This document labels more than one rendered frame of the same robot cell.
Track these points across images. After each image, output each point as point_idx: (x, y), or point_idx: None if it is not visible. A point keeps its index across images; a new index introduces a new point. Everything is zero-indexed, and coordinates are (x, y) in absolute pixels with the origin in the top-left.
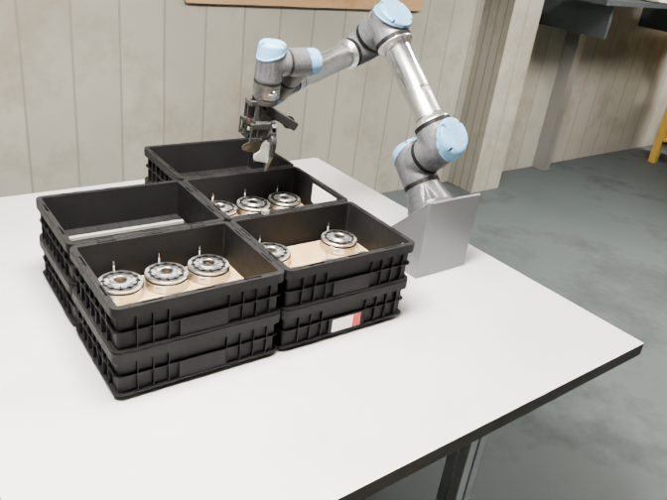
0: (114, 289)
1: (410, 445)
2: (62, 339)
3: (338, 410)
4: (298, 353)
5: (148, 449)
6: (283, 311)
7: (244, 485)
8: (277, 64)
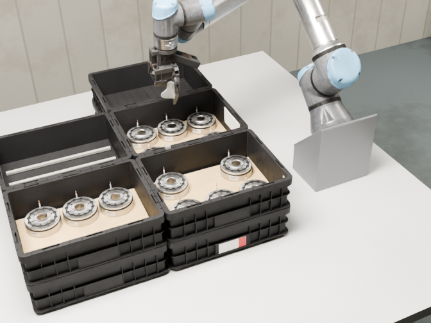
0: (36, 225)
1: None
2: (8, 257)
3: None
4: (187, 273)
5: None
6: (169, 242)
7: None
8: (169, 21)
